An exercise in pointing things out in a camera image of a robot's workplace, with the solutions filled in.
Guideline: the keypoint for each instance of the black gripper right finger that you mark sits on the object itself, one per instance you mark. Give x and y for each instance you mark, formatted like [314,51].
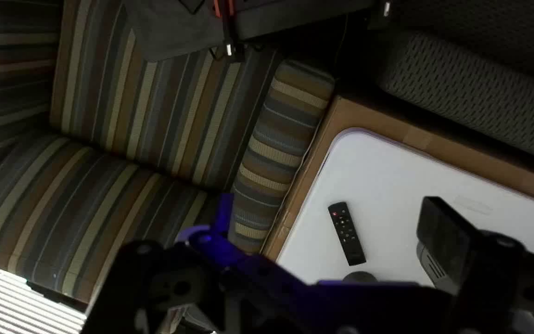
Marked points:
[515,283]

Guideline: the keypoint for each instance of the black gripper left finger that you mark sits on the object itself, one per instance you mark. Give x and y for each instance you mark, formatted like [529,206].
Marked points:
[157,289]

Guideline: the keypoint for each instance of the grey coffee maker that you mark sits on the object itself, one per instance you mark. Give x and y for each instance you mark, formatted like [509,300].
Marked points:
[444,237]

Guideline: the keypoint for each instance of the striped fabric sofa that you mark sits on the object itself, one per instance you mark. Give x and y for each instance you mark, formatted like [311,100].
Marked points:
[125,122]

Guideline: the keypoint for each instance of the black remote control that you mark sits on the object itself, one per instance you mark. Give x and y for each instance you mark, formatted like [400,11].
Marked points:
[348,231]

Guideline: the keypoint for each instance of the dark grey fabric sofa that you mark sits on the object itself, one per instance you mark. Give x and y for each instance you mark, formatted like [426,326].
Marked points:
[478,74]

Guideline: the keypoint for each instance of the dark grey cloth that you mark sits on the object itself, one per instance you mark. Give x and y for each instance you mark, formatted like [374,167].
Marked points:
[175,24]

